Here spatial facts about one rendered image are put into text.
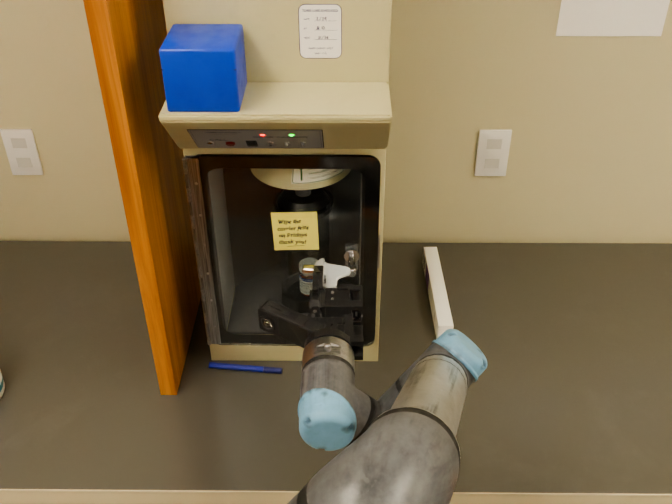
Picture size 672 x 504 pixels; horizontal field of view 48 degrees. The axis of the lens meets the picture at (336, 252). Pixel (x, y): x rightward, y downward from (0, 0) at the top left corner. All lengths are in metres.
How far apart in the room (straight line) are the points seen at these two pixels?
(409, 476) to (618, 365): 0.94
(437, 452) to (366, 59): 0.64
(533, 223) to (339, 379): 0.93
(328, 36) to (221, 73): 0.18
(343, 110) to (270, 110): 0.10
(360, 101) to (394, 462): 0.58
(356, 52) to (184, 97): 0.26
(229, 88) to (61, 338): 0.75
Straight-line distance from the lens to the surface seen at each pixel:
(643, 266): 1.84
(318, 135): 1.11
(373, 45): 1.14
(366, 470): 0.66
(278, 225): 1.27
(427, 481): 0.68
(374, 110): 1.07
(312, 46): 1.14
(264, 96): 1.11
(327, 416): 0.99
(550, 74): 1.68
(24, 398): 1.52
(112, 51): 1.09
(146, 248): 1.24
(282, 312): 1.15
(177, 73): 1.06
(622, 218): 1.90
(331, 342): 1.08
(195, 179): 1.24
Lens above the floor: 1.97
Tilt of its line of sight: 36 degrees down
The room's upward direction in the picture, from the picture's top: straight up
